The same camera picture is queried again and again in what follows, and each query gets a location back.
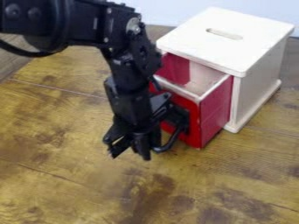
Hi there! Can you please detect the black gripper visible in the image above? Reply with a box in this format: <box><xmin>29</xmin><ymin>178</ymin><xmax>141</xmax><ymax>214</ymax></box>
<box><xmin>103</xmin><ymin>77</ymin><xmax>173</xmax><ymax>161</ymax></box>

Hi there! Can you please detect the black metal drawer handle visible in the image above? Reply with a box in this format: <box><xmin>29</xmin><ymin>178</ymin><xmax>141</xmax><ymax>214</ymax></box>
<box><xmin>153</xmin><ymin>106</ymin><xmax>189</xmax><ymax>153</ymax></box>

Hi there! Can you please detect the red drawer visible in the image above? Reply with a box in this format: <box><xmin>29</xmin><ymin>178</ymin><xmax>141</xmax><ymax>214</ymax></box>
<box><xmin>149</xmin><ymin>52</ymin><xmax>234</xmax><ymax>149</ymax></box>

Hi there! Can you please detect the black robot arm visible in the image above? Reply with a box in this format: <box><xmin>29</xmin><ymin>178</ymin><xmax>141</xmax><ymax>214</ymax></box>
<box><xmin>0</xmin><ymin>0</ymin><xmax>171</xmax><ymax>160</ymax></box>

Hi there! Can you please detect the white wooden box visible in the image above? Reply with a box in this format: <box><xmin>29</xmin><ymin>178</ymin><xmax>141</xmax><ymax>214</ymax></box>
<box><xmin>156</xmin><ymin>7</ymin><xmax>295</xmax><ymax>133</ymax></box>

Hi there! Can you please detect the black cable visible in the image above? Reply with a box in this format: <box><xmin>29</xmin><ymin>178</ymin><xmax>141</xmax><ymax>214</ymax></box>
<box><xmin>0</xmin><ymin>38</ymin><xmax>60</xmax><ymax>59</ymax></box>

